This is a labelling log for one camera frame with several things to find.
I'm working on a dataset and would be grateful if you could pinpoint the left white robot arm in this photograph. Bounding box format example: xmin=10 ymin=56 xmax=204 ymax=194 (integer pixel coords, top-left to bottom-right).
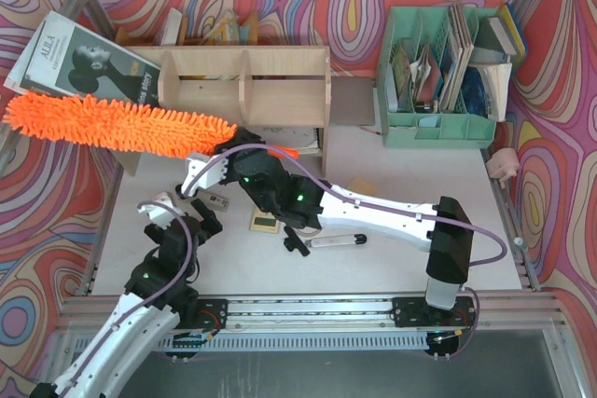
xmin=31 ymin=199 xmax=226 ymax=397

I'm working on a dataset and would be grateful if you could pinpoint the pencil by organizer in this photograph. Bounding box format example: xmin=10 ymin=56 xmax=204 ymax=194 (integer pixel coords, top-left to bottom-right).
xmin=359 ymin=126 xmax=381 ymax=135

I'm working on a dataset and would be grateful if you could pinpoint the green desk organizer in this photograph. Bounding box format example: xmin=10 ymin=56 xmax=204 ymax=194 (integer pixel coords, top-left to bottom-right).
xmin=376 ymin=6 xmax=496 ymax=149

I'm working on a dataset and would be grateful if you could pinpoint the grey black stapler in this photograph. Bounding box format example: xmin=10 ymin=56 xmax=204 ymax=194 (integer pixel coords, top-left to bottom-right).
xmin=174 ymin=184 xmax=229 ymax=213

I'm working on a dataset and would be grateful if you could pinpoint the yellow sticky note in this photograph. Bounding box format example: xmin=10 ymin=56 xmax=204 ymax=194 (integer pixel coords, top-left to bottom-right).
xmin=348 ymin=176 xmax=376 ymax=196

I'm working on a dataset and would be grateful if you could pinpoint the grey hardcover book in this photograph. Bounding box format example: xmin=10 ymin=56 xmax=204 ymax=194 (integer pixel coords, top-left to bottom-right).
xmin=472 ymin=17 xmax=517 ymax=62

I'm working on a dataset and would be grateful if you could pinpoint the white notebook under shelf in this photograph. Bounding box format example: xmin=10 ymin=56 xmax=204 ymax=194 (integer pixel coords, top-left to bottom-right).
xmin=249 ymin=127 xmax=320 ymax=155

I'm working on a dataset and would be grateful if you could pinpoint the orange microfiber duster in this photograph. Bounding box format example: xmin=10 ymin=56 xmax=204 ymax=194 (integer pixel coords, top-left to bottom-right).
xmin=1 ymin=92 xmax=299 ymax=161

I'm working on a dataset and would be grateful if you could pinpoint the clear tube black cap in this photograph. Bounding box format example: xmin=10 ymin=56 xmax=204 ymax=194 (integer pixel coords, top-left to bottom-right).
xmin=304 ymin=233 xmax=368 ymax=249

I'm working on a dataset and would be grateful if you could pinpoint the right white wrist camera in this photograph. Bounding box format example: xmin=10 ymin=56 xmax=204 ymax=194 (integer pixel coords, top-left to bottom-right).
xmin=180 ymin=153 xmax=229 ymax=198

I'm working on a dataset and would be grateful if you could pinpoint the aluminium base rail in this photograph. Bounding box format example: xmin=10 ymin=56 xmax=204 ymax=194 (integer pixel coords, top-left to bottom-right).
xmin=58 ymin=293 xmax=568 ymax=352

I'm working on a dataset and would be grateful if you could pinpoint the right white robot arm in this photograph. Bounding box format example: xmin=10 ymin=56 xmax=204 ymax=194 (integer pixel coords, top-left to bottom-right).
xmin=215 ymin=128 xmax=507 ymax=310

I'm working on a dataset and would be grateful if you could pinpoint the pink wall hook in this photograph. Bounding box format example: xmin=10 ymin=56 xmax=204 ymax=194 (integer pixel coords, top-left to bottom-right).
xmin=486 ymin=147 xmax=520 ymax=188

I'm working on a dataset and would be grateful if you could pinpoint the white book under Twins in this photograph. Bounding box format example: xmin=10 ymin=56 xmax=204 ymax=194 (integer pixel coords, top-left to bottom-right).
xmin=5 ymin=11 xmax=77 ymax=96

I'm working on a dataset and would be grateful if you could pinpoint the black plastic clip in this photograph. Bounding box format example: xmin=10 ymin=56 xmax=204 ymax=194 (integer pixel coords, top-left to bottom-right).
xmin=284 ymin=226 xmax=311 ymax=257

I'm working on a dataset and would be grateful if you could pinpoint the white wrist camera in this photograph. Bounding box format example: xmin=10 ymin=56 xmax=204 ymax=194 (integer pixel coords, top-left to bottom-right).
xmin=180 ymin=153 xmax=229 ymax=198
xmin=136 ymin=192 xmax=185 ymax=230

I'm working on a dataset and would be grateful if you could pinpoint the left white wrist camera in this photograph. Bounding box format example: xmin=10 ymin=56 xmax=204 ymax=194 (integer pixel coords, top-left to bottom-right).
xmin=136 ymin=192 xmax=185 ymax=230

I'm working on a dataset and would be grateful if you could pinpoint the brown board behind shelf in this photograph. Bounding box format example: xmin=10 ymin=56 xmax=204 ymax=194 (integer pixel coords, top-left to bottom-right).
xmin=330 ymin=76 xmax=375 ymax=126

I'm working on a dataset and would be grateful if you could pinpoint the wooden bookshelf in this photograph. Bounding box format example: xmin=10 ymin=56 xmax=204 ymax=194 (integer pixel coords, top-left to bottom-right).
xmin=131 ymin=46 xmax=332 ymax=158

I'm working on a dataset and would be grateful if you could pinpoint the black Twins story book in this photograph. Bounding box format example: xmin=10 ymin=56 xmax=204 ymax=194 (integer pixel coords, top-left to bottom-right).
xmin=21 ymin=21 xmax=160 ymax=106

